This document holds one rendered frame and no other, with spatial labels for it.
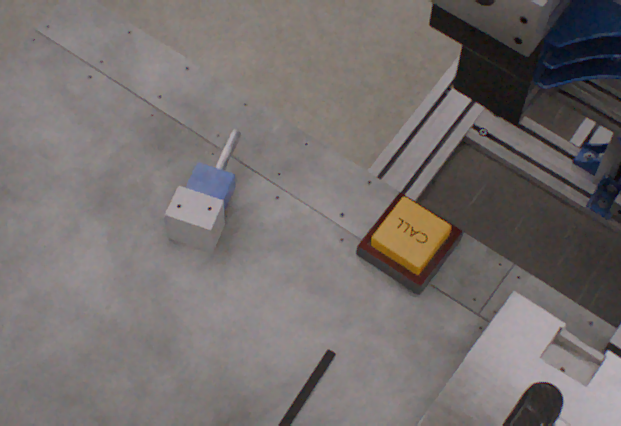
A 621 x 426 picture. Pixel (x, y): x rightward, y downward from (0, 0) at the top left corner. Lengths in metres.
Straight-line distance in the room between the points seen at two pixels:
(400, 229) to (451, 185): 0.76
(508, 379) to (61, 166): 0.53
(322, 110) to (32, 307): 1.14
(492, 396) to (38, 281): 0.48
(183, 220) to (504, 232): 0.85
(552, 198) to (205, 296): 0.89
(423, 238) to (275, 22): 1.22
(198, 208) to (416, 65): 1.19
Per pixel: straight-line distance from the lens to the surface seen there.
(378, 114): 2.43
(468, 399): 1.25
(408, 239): 1.37
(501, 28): 1.41
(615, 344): 1.34
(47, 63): 1.54
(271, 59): 2.49
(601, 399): 1.27
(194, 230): 1.36
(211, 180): 1.39
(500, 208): 2.12
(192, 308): 1.37
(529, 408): 1.26
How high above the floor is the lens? 2.05
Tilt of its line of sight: 62 degrees down
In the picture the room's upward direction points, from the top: 4 degrees clockwise
